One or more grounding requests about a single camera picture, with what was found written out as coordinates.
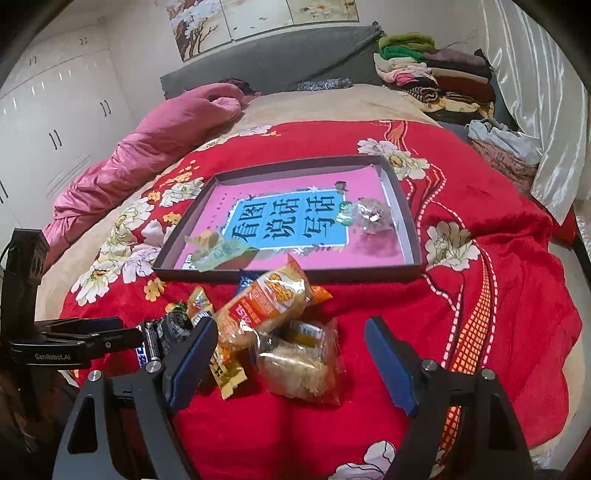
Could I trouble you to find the Snickers chocolate bar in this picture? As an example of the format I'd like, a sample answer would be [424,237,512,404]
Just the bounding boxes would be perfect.
[135,320,161,368]

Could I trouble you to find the black candy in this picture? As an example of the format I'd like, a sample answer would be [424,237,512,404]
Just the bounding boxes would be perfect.
[156,309,193,356]

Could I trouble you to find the yellow snack packet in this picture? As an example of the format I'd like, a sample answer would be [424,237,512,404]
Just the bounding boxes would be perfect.
[186,285,247,400]

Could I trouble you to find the light green snack packet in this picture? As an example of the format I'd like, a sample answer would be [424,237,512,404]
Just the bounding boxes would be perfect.
[182,230,257,272]

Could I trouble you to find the clear brown cake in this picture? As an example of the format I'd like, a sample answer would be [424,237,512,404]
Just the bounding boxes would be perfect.
[254,319,344,406]

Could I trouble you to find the dark blue snack bar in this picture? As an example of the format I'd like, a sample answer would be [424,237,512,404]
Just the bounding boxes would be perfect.
[235,271,259,294]

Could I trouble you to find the orange biscuit packet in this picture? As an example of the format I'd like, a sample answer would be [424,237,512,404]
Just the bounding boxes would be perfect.
[214,254,332,351]

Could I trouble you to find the clear small pastry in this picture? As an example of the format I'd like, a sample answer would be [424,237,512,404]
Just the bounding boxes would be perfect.
[335,198,394,234]

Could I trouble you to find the red floral blanket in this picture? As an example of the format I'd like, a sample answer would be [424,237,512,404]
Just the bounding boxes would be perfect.
[61,121,582,479]

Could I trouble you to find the white wardrobe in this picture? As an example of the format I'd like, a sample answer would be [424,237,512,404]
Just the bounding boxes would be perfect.
[1,26,134,241]

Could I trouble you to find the pink book with blue title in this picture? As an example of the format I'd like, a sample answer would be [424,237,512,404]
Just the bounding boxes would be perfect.
[174,165,406,271]

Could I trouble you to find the pink quilt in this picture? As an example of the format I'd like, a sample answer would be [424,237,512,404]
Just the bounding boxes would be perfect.
[43,83,254,269]

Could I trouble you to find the grey crumpled clothes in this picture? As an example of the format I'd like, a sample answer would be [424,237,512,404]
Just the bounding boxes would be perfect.
[467,118,542,165]

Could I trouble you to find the stack of folded clothes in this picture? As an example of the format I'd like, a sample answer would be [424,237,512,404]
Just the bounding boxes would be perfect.
[374,32,496,124]

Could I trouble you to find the blue patterned cloth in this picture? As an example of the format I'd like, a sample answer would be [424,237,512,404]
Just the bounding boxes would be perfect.
[295,78,353,92]

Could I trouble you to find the white satin curtain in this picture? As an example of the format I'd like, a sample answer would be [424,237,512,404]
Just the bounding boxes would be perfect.
[480,1,590,229]

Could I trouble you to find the grey headboard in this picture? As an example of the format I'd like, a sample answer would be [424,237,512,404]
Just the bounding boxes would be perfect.
[160,23,383,99]

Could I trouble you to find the floral wall painting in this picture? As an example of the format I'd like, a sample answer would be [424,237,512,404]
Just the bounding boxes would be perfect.
[166,0,359,61]

